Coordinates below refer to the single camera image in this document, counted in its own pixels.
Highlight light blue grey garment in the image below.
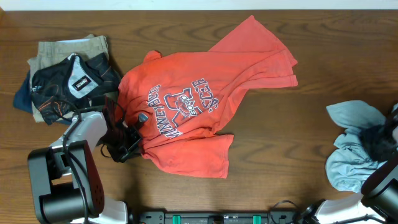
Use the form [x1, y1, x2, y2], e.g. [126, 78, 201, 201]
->
[325, 100, 397, 193]

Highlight red printed t-shirt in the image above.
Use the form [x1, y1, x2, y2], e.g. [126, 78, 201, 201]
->
[118, 17, 298, 178]

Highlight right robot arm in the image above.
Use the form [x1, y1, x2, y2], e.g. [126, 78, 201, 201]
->
[300, 156, 397, 223]

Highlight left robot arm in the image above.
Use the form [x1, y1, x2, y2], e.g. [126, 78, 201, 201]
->
[27, 96, 148, 223]

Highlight khaki folded pants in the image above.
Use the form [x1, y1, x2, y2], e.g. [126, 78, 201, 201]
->
[28, 35, 119, 123]

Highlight navy blue folded garment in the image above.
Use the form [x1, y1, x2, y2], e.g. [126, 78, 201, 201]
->
[12, 70, 72, 126]

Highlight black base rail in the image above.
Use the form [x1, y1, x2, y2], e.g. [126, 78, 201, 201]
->
[137, 211, 302, 224]

